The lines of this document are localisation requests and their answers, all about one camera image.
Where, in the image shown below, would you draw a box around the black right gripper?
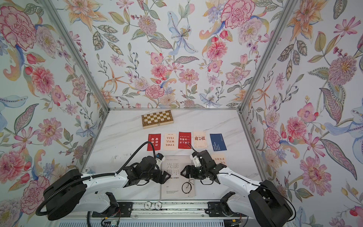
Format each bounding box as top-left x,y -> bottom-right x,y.
181,165 -> 209,178

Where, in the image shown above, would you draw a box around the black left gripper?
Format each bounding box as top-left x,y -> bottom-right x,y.
141,168 -> 174,183

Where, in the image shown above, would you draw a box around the white photo album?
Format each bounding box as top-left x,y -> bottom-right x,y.
160,156 -> 196,200

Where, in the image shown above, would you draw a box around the red card white characters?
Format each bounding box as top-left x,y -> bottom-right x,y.
148,134 -> 162,151

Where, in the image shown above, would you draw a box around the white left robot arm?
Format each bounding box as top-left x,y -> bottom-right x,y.
36,153 -> 171,220

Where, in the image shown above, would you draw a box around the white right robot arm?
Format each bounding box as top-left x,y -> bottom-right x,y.
181,150 -> 296,227

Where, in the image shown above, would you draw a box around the pale beige card lower right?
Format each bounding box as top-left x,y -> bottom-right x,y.
211,154 -> 226,165

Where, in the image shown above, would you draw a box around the beige card red characters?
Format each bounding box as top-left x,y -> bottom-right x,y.
193,131 -> 208,148

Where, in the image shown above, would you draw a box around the red you can do it card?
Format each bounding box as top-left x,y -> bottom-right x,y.
178,132 -> 192,149

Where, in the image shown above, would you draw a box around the beige time will tell card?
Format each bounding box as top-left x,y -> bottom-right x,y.
163,133 -> 177,150

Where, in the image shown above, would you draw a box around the dark blue card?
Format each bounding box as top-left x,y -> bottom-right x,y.
210,133 -> 227,151

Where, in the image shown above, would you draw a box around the wooden folding chess board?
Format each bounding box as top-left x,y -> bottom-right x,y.
141,110 -> 174,129

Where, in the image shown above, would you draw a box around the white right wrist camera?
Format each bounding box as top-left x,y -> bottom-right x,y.
190,155 -> 201,167

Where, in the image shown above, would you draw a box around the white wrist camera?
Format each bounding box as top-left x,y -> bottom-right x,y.
156,153 -> 165,162
190,155 -> 201,167

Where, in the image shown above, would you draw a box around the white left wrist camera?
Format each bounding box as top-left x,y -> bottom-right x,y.
156,153 -> 165,162

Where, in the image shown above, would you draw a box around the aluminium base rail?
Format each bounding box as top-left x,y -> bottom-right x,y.
56,199 -> 290,227

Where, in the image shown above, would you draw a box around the aluminium corner post right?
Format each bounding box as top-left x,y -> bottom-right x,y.
238,0 -> 296,114

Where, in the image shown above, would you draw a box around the aluminium corner post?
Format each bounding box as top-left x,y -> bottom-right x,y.
238,0 -> 296,114
40,0 -> 110,114

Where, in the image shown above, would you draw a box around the aluminium corner post left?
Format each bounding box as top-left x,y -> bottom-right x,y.
40,0 -> 110,114

